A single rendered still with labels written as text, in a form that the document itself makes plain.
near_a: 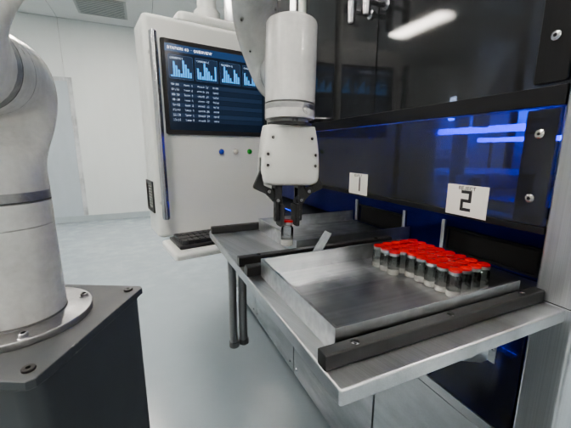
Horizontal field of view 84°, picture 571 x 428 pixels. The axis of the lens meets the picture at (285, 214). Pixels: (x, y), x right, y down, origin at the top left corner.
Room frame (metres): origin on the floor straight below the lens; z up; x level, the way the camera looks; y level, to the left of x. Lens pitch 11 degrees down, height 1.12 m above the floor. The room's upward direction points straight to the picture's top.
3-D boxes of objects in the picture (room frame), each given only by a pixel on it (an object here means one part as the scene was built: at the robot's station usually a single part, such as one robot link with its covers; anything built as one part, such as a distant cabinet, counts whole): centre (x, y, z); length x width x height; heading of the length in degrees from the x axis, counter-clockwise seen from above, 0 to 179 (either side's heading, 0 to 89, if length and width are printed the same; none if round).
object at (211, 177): (1.31, 0.30, 1.19); 0.50 x 0.19 x 0.78; 123
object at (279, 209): (0.54, 0.02, 1.02); 0.03 x 0.03 x 0.07; 16
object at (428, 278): (0.55, -0.24, 0.90); 0.18 x 0.02 x 0.05; 24
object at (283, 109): (0.55, -0.01, 1.17); 0.09 x 0.08 x 0.03; 106
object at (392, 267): (0.57, -0.21, 0.90); 0.02 x 0.02 x 0.05
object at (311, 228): (0.87, -0.13, 0.90); 0.34 x 0.26 x 0.04; 114
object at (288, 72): (0.56, -0.01, 1.26); 0.09 x 0.08 x 0.13; 20
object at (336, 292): (0.52, -0.16, 0.90); 0.34 x 0.26 x 0.04; 114
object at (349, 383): (0.69, -0.13, 0.87); 0.70 x 0.48 x 0.02; 24
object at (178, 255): (1.15, 0.22, 0.79); 0.45 x 0.28 x 0.03; 123
